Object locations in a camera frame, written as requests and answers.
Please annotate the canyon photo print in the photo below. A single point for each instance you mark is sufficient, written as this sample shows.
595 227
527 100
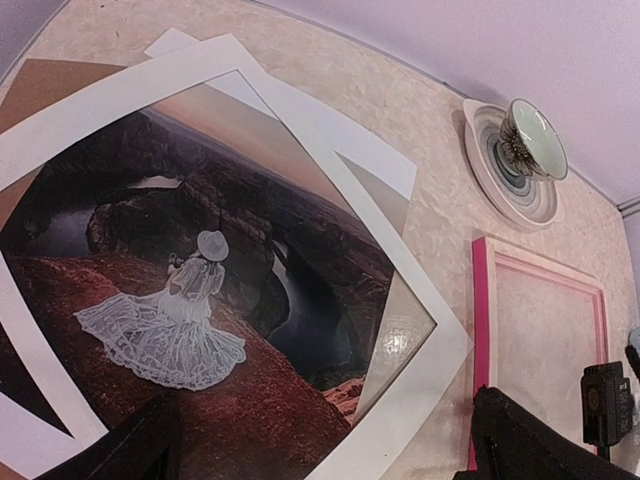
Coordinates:
193 247

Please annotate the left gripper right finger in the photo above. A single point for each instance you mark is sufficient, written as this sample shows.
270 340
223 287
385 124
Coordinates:
511 443

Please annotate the brown backing board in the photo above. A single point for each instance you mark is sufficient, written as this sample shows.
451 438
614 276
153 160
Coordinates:
50 105

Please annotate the green ceramic bowl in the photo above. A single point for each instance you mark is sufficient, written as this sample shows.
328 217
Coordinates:
530 144

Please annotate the right aluminium corner post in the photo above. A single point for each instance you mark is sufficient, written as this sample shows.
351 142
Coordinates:
629 207

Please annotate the clear acrylic sheet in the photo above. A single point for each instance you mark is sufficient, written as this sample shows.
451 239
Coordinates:
405 324

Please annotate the light blue mug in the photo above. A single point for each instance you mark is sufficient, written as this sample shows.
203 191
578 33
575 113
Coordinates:
632 349

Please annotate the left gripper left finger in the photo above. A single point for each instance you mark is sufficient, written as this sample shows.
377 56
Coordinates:
146 445

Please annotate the striped ceramic plate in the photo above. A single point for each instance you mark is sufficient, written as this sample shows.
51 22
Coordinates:
524 202

